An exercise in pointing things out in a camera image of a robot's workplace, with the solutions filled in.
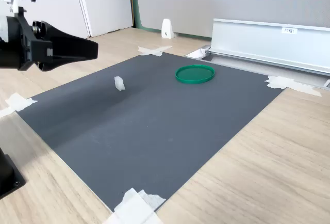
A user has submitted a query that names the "small white bracket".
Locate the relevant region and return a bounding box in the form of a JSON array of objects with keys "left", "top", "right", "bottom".
[{"left": 161, "top": 19, "right": 176, "bottom": 39}]

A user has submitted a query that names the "dark grey mat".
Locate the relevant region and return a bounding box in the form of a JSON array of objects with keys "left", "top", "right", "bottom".
[{"left": 16, "top": 52, "right": 287, "bottom": 213}]

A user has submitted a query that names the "white partition panel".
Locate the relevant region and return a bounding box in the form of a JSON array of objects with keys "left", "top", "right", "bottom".
[{"left": 0, "top": 0, "right": 135, "bottom": 39}]

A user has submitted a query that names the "white tape piece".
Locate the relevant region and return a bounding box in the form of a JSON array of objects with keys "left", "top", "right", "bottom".
[
  {"left": 0, "top": 92, "right": 39, "bottom": 118},
  {"left": 265, "top": 75, "right": 322, "bottom": 98},
  {"left": 138, "top": 45, "right": 174, "bottom": 56},
  {"left": 103, "top": 187, "right": 167, "bottom": 224}
]

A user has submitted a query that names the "green partition frame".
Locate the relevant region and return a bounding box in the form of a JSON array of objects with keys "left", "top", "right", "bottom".
[{"left": 128, "top": 0, "right": 212, "bottom": 40}]

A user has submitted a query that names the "aluminium cable duct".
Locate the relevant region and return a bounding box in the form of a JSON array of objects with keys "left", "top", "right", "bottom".
[{"left": 185, "top": 18, "right": 330, "bottom": 90}]

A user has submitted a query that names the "round green lid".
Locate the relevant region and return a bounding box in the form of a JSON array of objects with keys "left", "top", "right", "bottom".
[{"left": 175, "top": 65, "right": 216, "bottom": 85}]

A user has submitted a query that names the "small white plastic terminal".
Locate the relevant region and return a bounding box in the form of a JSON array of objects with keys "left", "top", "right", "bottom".
[{"left": 114, "top": 75, "right": 126, "bottom": 91}]

